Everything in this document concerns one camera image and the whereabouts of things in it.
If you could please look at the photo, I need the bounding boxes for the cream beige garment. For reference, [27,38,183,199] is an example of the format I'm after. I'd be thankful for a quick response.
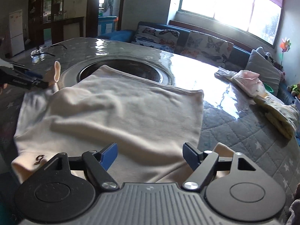
[11,66,204,183]

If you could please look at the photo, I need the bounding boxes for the eyeglasses on table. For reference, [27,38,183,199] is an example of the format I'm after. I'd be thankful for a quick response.
[30,44,68,58]

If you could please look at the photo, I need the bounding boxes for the white refrigerator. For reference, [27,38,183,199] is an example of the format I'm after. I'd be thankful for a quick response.
[9,10,24,56]

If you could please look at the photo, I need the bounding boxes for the dark wooden cabinet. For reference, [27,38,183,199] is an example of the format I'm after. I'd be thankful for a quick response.
[28,0,84,47]

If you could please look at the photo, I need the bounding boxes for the grey quilted star table cover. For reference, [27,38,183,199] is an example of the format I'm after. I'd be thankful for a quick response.
[0,37,300,225]

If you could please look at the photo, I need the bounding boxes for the yellow floral folded cloth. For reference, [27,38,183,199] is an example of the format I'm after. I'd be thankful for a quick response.
[253,95,299,140]

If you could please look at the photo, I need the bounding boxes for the blue white cabinet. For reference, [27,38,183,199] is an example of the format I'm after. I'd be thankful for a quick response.
[98,16,118,36]

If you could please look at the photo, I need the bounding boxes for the green bowl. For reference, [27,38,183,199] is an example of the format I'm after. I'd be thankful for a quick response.
[263,83,274,94]

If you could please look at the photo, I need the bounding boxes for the pink clothing in plastic bag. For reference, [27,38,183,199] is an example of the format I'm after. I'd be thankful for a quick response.
[214,67,267,98]

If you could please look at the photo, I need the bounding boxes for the round black induction cooktop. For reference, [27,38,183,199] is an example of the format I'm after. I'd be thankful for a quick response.
[77,59,163,83]

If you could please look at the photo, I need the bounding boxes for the plush toy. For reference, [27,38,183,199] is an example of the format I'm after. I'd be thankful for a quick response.
[287,83,300,98]

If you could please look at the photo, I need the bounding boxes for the grey pillow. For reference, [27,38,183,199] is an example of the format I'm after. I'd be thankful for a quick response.
[246,49,281,97]

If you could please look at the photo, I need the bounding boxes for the blue sofa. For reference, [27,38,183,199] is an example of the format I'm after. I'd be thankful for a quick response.
[97,21,296,105]

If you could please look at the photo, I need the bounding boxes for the right butterfly cushion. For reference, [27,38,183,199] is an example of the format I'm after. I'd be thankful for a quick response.
[181,31,234,67]

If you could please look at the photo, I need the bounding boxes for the butterfly cushion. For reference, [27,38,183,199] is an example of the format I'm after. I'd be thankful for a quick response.
[181,31,234,67]
[131,25,180,53]

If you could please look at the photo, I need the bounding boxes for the left butterfly cushion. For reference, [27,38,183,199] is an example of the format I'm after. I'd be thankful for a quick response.
[131,25,180,53]

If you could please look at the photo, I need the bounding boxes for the colourful pinwheel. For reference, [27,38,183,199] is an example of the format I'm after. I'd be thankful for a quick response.
[280,38,291,66]

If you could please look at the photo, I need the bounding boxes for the window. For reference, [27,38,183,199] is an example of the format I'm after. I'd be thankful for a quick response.
[179,0,283,45]

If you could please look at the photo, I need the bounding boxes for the dark wooden door frame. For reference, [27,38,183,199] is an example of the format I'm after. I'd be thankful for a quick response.
[85,0,124,38]

